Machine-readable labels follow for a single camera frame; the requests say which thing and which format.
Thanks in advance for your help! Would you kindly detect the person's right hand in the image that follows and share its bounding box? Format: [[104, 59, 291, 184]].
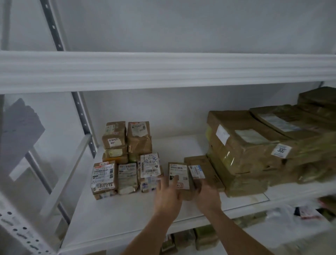
[[193, 178, 223, 215]]

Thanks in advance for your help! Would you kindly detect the taped cardboard box end label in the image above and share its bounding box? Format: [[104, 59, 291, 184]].
[[102, 121, 128, 150]]

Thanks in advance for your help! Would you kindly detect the cardboard box red outlined sticker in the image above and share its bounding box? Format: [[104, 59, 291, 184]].
[[167, 162, 195, 201]]

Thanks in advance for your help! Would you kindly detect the white metal shelving rack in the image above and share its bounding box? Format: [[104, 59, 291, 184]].
[[0, 0, 336, 255]]

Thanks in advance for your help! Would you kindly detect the stack of large brown parcels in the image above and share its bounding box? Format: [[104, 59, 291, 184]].
[[206, 87, 336, 198]]

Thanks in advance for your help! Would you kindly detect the person's left forearm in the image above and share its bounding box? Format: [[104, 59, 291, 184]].
[[120, 207, 182, 255]]

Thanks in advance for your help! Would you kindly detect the person's right forearm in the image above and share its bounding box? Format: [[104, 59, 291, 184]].
[[206, 207, 273, 255]]

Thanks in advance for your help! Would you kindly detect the person's left hand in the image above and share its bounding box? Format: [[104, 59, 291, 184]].
[[153, 175, 184, 215]]

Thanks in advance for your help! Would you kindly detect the pile of plastic mailer bags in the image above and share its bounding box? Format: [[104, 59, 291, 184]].
[[233, 195, 336, 255]]

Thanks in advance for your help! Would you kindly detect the black mailer bag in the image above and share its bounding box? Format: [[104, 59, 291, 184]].
[[294, 206, 322, 220]]

